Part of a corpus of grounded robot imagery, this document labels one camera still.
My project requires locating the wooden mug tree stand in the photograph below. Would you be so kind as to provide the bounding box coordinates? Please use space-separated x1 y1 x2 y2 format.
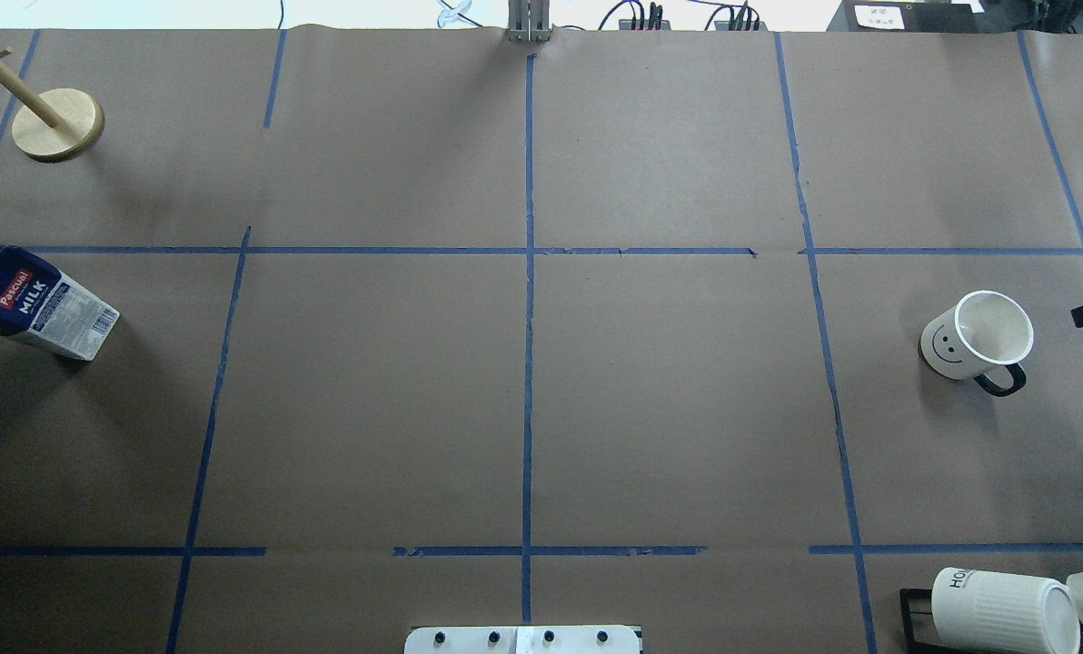
0 50 104 164

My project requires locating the blue white milk carton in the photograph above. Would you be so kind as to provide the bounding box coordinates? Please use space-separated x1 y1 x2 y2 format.
0 244 121 362

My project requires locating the aluminium frame post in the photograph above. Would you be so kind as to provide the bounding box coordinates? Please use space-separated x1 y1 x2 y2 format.
505 0 553 43

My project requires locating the white smiley face mug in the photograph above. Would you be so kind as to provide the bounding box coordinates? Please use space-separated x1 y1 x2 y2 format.
917 290 1035 398

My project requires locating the white ribbed mug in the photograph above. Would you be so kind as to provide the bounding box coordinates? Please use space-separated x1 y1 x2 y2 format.
930 567 1081 653

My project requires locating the black box with label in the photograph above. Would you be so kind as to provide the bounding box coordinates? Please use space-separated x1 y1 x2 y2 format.
827 1 980 34

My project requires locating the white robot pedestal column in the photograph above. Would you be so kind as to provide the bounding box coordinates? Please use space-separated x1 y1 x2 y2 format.
403 624 644 653

